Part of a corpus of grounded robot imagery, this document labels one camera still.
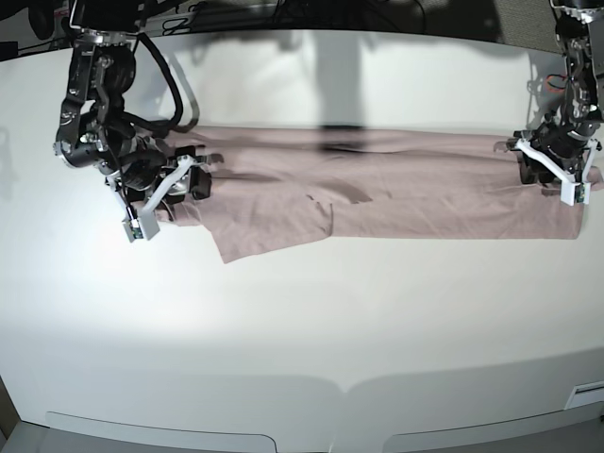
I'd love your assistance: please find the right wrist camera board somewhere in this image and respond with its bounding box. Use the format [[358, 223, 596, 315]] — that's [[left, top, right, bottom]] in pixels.
[[122, 218, 145, 243]]

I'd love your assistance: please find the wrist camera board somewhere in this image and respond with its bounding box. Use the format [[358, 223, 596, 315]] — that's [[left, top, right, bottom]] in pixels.
[[561, 181, 591, 206], [122, 218, 145, 243]]

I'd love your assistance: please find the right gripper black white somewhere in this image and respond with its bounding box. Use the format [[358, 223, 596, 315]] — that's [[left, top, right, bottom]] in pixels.
[[104, 145, 212, 241]]

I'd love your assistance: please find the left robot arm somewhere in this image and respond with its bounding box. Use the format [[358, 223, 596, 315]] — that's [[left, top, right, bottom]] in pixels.
[[506, 1, 603, 206]]

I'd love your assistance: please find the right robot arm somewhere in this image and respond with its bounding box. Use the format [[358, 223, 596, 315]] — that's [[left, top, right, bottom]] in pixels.
[[54, 1, 211, 242]]

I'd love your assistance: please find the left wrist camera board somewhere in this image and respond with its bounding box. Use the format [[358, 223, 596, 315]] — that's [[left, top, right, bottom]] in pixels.
[[561, 181, 591, 206]]

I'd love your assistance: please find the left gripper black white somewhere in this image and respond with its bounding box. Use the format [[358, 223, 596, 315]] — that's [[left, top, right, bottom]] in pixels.
[[505, 120, 602, 196]]

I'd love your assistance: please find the mauve pink T-shirt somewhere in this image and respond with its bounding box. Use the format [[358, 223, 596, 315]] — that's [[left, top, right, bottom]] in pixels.
[[159, 126, 584, 262]]

